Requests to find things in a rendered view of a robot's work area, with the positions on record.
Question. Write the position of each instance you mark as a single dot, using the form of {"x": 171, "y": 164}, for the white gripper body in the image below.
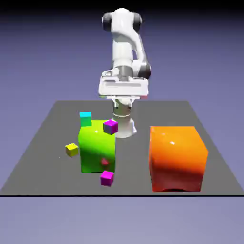
{"x": 124, "y": 89}

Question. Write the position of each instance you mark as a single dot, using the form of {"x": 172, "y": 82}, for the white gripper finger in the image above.
{"x": 115, "y": 103}
{"x": 130, "y": 103}

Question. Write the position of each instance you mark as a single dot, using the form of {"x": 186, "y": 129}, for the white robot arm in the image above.
{"x": 122, "y": 49}

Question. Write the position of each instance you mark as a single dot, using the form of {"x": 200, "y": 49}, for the small purple cube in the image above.
{"x": 110, "y": 127}

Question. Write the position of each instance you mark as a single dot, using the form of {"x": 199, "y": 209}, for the small cyan cube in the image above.
{"x": 85, "y": 118}

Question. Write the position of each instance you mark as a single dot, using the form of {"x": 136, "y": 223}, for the small yellow cube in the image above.
{"x": 71, "y": 150}

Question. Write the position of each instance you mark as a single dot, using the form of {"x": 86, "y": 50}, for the small magenta cube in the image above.
{"x": 107, "y": 178}

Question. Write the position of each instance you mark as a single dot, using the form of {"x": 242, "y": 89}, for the large green box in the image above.
{"x": 96, "y": 146}

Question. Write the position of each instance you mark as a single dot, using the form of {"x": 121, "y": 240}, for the large orange box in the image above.
{"x": 177, "y": 158}

